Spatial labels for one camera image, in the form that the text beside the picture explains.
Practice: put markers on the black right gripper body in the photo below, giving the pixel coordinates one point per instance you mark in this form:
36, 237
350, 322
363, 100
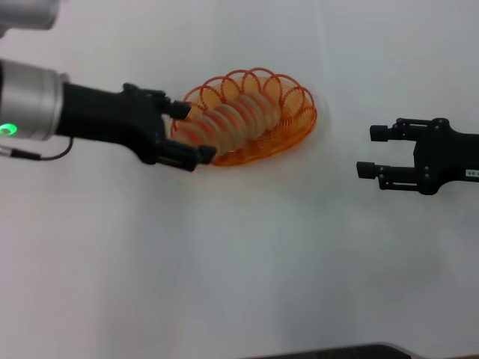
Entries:
449, 157

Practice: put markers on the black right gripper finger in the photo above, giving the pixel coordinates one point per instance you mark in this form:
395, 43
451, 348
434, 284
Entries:
391, 175
400, 131

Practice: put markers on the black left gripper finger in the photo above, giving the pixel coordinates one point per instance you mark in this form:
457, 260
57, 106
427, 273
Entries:
187, 155
177, 108

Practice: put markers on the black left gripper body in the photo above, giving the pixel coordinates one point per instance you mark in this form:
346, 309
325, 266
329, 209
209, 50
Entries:
108, 119

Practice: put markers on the orange striped shrimp toy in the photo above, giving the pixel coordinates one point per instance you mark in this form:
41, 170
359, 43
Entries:
232, 123

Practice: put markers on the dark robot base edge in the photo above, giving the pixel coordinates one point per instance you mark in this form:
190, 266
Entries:
337, 351

